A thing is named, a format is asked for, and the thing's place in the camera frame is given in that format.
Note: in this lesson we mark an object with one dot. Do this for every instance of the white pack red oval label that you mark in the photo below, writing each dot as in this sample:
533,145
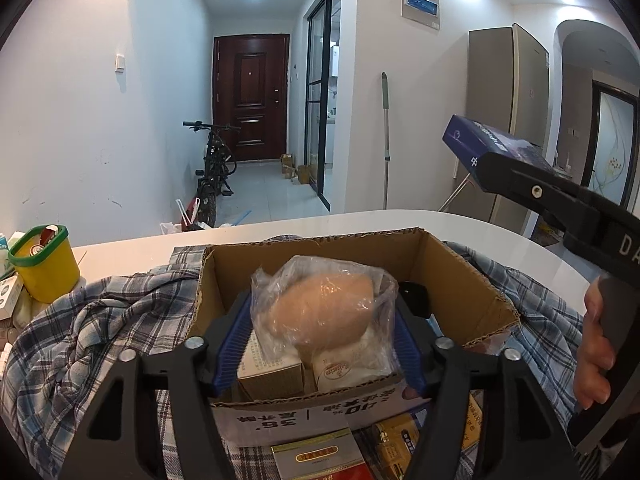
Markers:
340,372

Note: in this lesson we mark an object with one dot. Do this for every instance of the clear bag with beige bun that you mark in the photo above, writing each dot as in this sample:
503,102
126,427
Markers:
320,310

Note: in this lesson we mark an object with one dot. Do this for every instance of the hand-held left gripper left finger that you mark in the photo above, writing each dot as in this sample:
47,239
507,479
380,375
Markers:
232,340

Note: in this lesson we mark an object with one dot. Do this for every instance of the red and white box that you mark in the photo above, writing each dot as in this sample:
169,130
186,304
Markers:
320,455

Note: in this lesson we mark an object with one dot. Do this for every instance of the person's right hand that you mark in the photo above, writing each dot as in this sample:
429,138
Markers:
592,350

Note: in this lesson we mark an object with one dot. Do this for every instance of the yellow box blue label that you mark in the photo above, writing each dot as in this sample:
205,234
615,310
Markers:
395,445

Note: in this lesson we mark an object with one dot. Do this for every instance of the colourful floor mat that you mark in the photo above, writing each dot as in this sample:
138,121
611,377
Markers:
547,232

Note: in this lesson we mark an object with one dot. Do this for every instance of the yellow container green rim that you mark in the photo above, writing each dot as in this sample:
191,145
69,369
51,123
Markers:
47,270

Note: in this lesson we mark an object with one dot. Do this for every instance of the small cardboard floor box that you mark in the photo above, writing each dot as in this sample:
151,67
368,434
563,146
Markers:
287,164
303,173

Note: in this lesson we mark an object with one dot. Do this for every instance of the blue plaid cloth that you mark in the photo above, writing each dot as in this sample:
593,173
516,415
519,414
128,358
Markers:
100,320

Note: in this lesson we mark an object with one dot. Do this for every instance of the brown entrance door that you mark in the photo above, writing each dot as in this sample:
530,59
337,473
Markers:
250,100

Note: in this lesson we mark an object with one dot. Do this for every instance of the patterned frosted glass door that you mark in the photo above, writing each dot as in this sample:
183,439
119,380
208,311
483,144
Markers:
615,160

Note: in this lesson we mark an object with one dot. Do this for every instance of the black framed glass door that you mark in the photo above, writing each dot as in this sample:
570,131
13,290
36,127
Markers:
322,110

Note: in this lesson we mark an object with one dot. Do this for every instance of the white plastic bag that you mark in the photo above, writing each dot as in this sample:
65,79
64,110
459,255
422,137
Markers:
170,228

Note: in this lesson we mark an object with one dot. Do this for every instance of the red plastic bag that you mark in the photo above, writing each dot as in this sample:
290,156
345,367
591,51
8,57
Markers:
191,210

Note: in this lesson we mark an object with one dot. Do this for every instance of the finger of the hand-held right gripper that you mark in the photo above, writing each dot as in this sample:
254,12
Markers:
535,190

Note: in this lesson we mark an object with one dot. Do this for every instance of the dark blue box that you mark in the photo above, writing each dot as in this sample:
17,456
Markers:
475,140

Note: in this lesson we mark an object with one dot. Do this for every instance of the white printed box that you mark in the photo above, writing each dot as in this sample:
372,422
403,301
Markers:
270,375

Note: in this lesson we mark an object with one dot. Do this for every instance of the beige refrigerator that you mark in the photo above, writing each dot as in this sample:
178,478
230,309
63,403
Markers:
500,85

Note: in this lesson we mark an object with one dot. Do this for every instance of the black bicycle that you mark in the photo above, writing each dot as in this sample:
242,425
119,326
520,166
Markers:
215,170

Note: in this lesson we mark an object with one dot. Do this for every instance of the small yellow box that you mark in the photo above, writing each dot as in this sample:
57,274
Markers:
473,420

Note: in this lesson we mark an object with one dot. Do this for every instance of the white wall switch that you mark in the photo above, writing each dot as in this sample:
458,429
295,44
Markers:
120,62

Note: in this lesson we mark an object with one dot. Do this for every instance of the blue stick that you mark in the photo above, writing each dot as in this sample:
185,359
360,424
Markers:
243,216

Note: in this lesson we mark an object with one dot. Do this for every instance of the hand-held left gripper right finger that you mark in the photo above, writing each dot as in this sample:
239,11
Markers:
407,355

